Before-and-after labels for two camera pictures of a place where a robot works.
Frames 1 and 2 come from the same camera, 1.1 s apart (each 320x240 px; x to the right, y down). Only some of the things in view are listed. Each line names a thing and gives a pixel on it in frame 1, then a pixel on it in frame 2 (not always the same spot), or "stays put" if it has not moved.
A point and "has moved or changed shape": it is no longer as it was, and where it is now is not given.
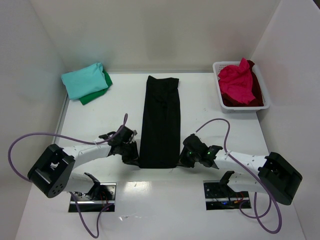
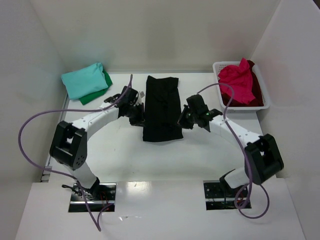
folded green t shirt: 85,100 stays put
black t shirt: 160,141 has moved or changed shape
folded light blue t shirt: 84,82 stays put
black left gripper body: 130,153 -> 137,116
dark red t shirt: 229,101 stays put
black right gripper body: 186,156 -> 186,119
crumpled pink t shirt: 236,81 stays put
